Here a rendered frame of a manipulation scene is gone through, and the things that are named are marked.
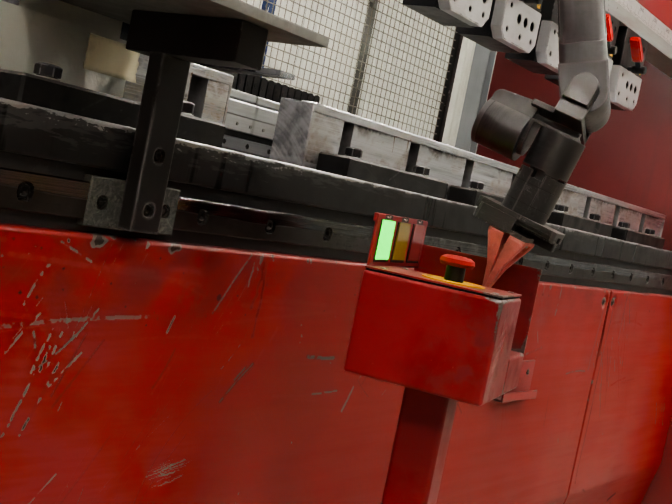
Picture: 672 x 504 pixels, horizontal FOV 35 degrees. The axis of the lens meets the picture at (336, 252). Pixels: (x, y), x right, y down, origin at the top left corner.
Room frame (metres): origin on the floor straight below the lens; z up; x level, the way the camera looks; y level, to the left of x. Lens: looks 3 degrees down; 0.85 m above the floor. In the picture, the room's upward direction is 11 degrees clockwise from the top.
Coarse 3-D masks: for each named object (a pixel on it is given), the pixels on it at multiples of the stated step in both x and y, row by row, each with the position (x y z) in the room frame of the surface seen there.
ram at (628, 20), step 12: (612, 0) 2.27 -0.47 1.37; (636, 0) 2.38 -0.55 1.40; (648, 0) 2.44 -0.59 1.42; (660, 0) 2.51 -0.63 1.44; (612, 12) 2.28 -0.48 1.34; (624, 12) 2.33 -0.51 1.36; (660, 12) 2.52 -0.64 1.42; (624, 24) 2.35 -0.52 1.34; (636, 24) 2.41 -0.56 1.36; (648, 36) 2.48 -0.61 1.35; (648, 48) 2.56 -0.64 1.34; (660, 48) 2.56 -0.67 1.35; (648, 60) 2.72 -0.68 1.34; (660, 60) 2.68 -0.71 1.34
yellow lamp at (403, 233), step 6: (402, 228) 1.24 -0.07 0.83; (408, 228) 1.26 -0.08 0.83; (402, 234) 1.24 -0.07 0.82; (408, 234) 1.27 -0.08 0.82; (396, 240) 1.23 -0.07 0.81; (402, 240) 1.25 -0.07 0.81; (396, 246) 1.23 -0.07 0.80; (402, 246) 1.25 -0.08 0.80; (396, 252) 1.24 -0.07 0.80; (402, 252) 1.26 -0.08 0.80; (396, 258) 1.24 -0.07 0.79; (402, 258) 1.26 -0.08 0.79
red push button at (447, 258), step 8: (448, 256) 1.17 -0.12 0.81; (456, 256) 1.16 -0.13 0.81; (448, 264) 1.16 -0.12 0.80; (456, 264) 1.16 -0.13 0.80; (464, 264) 1.16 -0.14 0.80; (472, 264) 1.16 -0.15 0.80; (448, 272) 1.17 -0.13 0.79; (456, 272) 1.17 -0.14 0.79; (464, 272) 1.17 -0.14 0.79; (456, 280) 1.17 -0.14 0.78
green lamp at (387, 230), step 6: (384, 222) 1.17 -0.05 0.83; (390, 222) 1.19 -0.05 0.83; (384, 228) 1.18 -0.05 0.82; (390, 228) 1.20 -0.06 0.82; (384, 234) 1.18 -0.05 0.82; (390, 234) 1.20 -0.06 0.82; (384, 240) 1.19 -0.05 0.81; (390, 240) 1.21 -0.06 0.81; (378, 246) 1.17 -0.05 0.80; (384, 246) 1.19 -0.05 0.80; (390, 246) 1.21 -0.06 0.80; (378, 252) 1.17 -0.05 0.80; (384, 252) 1.19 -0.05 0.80; (378, 258) 1.18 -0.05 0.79; (384, 258) 1.20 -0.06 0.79
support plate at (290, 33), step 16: (64, 0) 1.09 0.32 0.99; (80, 0) 1.07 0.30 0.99; (96, 0) 1.04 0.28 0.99; (112, 0) 1.02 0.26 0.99; (128, 0) 1.00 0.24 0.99; (144, 0) 0.98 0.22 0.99; (160, 0) 0.96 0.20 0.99; (176, 0) 0.94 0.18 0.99; (192, 0) 0.92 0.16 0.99; (208, 0) 0.91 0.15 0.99; (224, 0) 0.92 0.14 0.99; (112, 16) 1.14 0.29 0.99; (128, 16) 1.12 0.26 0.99; (208, 16) 1.00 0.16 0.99; (224, 16) 0.98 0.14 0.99; (240, 16) 0.96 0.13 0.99; (256, 16) 0.96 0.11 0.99; (272, 16) 0.98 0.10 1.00; (272, 32) 1.02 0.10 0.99; (288, 32) 1.00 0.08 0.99; (304, 32) 1.02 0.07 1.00
